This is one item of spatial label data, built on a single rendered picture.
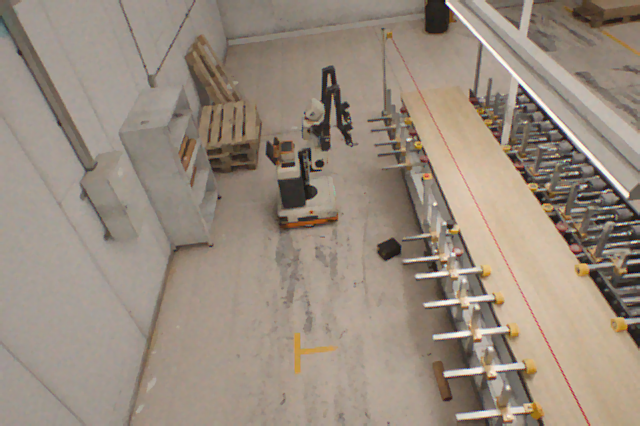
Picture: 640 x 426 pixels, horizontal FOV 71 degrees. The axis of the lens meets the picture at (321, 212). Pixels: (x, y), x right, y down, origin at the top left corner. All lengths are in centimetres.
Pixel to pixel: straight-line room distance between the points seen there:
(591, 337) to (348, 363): 184
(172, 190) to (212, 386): 194
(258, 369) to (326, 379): 60
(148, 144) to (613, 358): 395
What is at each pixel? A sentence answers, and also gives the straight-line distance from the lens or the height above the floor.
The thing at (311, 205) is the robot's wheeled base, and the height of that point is 28.
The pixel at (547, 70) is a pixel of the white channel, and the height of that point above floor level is 246.
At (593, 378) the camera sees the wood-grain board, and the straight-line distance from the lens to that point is 313.
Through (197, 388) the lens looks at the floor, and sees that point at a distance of 419.
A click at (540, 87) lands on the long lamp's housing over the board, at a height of 237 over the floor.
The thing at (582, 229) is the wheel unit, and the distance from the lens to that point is 395.
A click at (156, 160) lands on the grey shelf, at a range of 461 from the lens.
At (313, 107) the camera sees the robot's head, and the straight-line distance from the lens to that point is 450.
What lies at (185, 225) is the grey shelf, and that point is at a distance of 507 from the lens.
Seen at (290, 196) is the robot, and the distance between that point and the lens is 487.
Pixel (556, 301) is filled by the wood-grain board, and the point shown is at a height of 90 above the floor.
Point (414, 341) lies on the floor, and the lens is 412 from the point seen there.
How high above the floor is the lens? 345
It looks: 40 degrees down
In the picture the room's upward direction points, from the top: 9 degrees counter-clockwise
